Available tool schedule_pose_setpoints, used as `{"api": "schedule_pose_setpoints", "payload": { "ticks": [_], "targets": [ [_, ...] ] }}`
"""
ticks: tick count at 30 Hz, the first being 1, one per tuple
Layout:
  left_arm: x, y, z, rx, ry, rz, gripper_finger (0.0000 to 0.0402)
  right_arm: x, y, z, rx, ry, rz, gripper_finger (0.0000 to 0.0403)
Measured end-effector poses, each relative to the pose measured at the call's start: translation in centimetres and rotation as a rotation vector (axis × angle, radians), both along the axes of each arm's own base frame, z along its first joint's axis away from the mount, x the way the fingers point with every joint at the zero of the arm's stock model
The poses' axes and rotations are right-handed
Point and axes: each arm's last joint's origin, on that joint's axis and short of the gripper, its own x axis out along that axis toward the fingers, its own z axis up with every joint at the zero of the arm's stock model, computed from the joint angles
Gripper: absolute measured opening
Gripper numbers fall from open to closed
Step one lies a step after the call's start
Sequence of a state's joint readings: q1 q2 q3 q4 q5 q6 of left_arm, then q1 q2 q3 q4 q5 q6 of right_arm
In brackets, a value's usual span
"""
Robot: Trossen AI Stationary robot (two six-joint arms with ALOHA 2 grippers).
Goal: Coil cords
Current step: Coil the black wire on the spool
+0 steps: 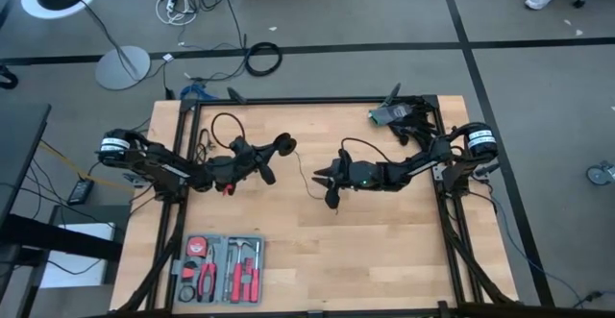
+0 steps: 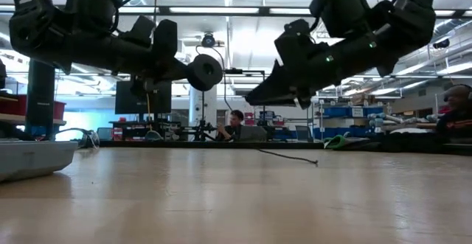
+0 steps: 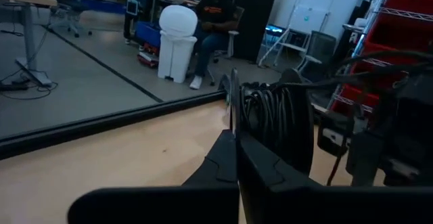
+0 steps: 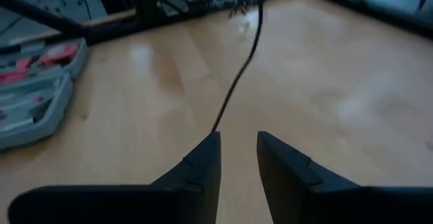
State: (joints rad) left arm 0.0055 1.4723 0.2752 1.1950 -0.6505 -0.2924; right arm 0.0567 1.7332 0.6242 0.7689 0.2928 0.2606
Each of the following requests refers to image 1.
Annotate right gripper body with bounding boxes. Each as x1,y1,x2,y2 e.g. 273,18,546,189
325,148,381,209

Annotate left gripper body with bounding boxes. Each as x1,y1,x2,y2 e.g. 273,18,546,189
225,135,278,187

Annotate black cord spool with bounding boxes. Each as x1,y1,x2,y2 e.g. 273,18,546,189
274,133,298,158

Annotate thin black cord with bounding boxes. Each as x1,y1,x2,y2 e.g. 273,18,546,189
292,150,340,213

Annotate black clamp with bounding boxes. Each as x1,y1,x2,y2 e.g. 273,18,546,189
382,82,403,109
227,86,249,106

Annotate grey green work glove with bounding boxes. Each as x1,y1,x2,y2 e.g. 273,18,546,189
368,104,410,127

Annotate grey plastic tray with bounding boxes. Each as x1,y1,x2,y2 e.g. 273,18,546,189
172,233,266,306

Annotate red tape measure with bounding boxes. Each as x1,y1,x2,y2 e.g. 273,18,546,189
185,235,209,258

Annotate red bit holder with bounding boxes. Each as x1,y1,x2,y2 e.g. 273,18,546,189
239,257,255,285

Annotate white round floor lamp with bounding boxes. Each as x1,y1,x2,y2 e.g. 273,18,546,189
21,0,152,91

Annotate black power adapter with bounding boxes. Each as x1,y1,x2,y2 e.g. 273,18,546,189
66,177,96,207

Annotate white power strip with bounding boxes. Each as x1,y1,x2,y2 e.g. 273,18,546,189
156,0,199,27

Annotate black floor beam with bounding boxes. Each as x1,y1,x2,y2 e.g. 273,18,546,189
0,211,124,264

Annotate white box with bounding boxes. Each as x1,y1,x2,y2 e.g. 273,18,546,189
40,221,116,289

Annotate black desk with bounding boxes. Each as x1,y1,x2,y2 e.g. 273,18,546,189
0,101,52,223

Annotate grey caster wheel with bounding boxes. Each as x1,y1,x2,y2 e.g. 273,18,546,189
585,160,615,186

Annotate black floor object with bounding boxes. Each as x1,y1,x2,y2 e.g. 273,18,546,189
0,62,19,91

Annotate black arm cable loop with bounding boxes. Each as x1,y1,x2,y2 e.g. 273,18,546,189
210,111,246,151
340,137,393,165

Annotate blue floor cable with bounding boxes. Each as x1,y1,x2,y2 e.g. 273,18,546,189
180,83,209,102
489,197,590,307

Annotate coiled black cable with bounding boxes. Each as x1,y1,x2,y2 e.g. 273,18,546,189
244,41,283,78

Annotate red handled hammer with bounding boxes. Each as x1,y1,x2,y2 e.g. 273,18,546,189
227,238,249,304

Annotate red handled screwdriver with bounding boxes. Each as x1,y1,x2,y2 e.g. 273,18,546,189
253,240,262,304

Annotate red handled pliers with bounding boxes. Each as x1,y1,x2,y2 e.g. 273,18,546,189
196,258,218,304

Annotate black floor cable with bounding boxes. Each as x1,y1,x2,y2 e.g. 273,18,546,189
182,0,249,84

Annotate yellow floor cable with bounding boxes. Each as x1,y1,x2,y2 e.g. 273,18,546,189
37,139,135,192

